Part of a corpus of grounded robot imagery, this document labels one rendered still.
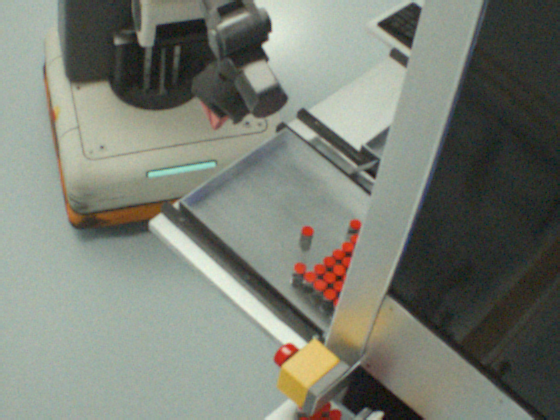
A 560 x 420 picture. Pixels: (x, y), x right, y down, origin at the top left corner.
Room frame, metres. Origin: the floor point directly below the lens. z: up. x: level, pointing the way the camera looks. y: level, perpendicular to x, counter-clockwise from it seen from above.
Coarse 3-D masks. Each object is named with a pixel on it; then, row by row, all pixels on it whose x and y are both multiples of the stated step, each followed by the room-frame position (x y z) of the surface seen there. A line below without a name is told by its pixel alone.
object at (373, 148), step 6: (390, 126) 1.32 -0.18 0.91; (378, 132) 1.30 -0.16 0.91; (384, 132) 1.31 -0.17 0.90; (372, 138) 1.28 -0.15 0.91; (378, 138) 1.30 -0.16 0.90; (384, 138) 1.32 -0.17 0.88; (366, 144) 1.27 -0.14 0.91; (372, 144) 1.28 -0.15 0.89; (378, 144) 1.30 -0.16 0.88; (384, 144) 1.30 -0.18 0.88; (360, 150) 1.26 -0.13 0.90; (366, 150) 1.25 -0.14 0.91; (372, 150) 1.28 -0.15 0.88; (378, 150) 1.28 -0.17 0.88; (366, 156) 1.25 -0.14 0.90; (372, 156) 1.24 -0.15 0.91; (378, 156) 1.24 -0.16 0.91; (378, 162) 1.23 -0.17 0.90
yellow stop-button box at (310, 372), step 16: (304, 352) 0.74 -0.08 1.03; (320, 352) 0.74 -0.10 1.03; (288, 368) 0.71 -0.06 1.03; (304, 368) 0.71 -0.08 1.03; (320, 368) 0.72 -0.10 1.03; (336, 368) 0.72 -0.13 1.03; (288, 384) 0.70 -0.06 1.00; (304, 384) 0.68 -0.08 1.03; (320, 384) 0.69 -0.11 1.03; (304, 400) 0.68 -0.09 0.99
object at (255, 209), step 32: (256, 160) 1.20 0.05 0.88; (288, 160) 1.22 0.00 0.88; (320, 160) 1.21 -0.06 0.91; (192, 192) 1.08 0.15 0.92; (224, 192) 1.12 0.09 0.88; (256, 192) 1.13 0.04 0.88; (288, 192) 1.14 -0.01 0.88; (320, 192) 1.16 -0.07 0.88; (352, 192) 1.16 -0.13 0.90; (224, 224) 1.05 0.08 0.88; (256, 224) 1.06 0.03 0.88; (288, 224) 1.07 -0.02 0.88; (320, 224) 1.09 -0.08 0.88; (256, 256) 1.00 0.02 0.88; (288, 256) 1.01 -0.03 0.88; (320, 256) 1.02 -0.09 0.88; (288, 288) 0.94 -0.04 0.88; (320, 320) 0.89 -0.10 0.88
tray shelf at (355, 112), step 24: (384, 72) 1.50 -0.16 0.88; (336, 96) 1.40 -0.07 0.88; (360, 96) 1.42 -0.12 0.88; (384, 96) 1.43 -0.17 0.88; (336, 120) 1.34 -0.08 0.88; (360, 120) 1.35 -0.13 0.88; (384, 120) 1.37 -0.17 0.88; (360, 144) 1.29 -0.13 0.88; (168, 240) 1.00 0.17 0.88; (192, 240) 1.00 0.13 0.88; (192, 264) 0.96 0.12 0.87; (216, 264) 0.97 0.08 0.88; (216, 288) 0.93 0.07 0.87; (240, 288) 0.93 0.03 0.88; (240, 312) 0.89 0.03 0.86; (264, 312) 0.89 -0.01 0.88; (288, 336) 0.85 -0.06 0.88
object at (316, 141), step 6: (312, 138) 1.28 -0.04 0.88; (318, 138) 1.28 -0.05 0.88; (312, 144) 1.26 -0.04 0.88; (318, 144) 1.27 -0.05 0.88; (324, 144) 1.27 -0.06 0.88; (324, 150) 1.26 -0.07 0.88; (330, 150) 1.26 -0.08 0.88; (330, 156) 1.24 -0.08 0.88; (336, 156) 1.25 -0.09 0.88; (342, 156) 1.25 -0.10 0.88; (336, 162) 1.23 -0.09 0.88; (342, 162) 1.24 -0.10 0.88; (348, 162) 1.24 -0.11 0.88; (372, 162) 1.20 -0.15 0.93; (348, 168) 1.22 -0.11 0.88; (354, 168) 1.22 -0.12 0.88; (360, 168) 1.20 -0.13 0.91; (366, 168) 1.19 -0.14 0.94
